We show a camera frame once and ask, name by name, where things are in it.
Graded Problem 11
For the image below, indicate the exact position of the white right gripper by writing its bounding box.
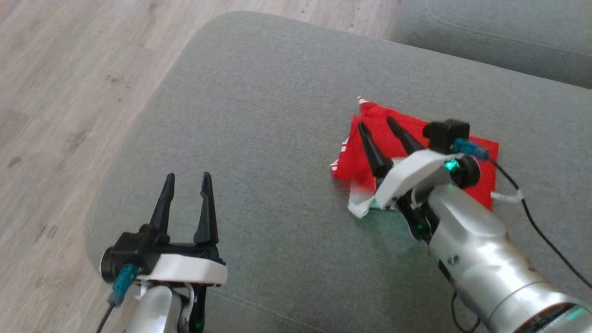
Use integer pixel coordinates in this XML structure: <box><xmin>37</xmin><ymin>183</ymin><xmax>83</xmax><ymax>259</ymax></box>
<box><xmin>358</xmin><ymin>116</ymin><xmax>460</xmax><ymax>244</ymax></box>

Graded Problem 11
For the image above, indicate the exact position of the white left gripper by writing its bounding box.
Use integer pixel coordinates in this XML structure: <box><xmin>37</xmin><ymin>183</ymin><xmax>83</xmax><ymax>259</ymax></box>
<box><xmin>138</xmin><ymin>172</ymin><xmax>228</xmax><ymax>333</ymax></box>

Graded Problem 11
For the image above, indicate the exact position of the red basketball jersey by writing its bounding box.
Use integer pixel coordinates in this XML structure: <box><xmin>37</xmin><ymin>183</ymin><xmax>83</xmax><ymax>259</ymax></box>
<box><xmin>330</xmin><ymin>96</ymin><xmax>463</xmax><ymax>219</ymax></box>

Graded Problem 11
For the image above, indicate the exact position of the right blue-plug black cable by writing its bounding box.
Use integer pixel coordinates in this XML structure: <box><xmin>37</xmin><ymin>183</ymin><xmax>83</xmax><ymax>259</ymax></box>
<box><xmin>452</xmin><ymin>138</ymin><xmax>592</xmax><ymax>290</ymax></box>

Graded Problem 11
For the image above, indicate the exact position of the blue-plug black cable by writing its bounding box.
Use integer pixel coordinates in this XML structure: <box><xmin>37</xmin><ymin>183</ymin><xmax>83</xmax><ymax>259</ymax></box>
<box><xmin>95</xmin><ymin>263</ymin><xmax>140</xmax><ymax>333</ymax></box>
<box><xmin>452</xmin><ymin>138</ymin><xmax>592</xmax><ymax>290</ymax></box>

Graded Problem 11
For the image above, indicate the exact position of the left blue-plug black cable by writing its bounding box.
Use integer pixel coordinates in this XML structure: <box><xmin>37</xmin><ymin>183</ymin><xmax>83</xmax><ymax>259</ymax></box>
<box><xmin>95</xmin><ymin>263</ymin><xmax>140</xmax><ymax>333</ymax></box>

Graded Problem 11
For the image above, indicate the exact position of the white cable label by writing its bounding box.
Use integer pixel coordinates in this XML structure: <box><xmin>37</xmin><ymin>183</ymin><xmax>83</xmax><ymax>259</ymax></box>
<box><xmin>490</xmin><ymin>190</ymin><xmax>524</xmax><ymax>204</ymax></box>

